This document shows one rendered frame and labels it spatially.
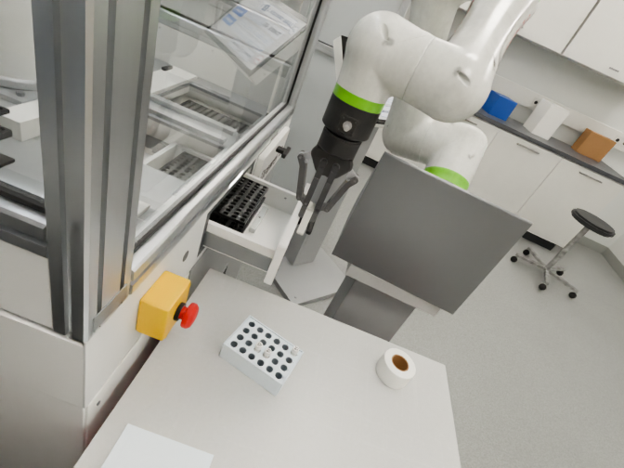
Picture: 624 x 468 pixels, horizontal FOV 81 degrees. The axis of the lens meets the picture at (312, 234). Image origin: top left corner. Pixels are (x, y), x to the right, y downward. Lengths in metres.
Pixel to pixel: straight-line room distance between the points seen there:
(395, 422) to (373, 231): 0.44
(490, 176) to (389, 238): 3.03
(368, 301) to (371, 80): 0.70
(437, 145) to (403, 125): 0.11
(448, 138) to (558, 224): 3.29
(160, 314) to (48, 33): 0.37
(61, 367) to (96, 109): 0.34
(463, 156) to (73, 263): 0.92
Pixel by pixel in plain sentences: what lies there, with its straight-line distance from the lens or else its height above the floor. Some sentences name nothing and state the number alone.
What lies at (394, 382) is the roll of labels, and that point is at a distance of 0.79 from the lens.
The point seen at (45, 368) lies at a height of 0.86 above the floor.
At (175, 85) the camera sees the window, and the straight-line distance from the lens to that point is 0.44.
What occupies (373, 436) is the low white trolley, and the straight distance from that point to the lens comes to 0.73.
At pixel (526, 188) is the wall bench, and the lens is 4.05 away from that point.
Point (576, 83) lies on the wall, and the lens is 4.63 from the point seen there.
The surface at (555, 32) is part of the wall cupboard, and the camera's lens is 4.12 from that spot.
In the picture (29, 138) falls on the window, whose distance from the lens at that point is 0.37.
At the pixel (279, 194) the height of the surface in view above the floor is 0.88.
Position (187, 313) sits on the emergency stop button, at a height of 0.89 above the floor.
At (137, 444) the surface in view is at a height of 0.78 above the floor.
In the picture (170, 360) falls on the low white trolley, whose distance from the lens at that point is 0.69.
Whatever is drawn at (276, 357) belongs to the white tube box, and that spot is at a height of 0.80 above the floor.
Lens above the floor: 1.34
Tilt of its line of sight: 33 degrees down
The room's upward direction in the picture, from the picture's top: 25 degrees clockwise
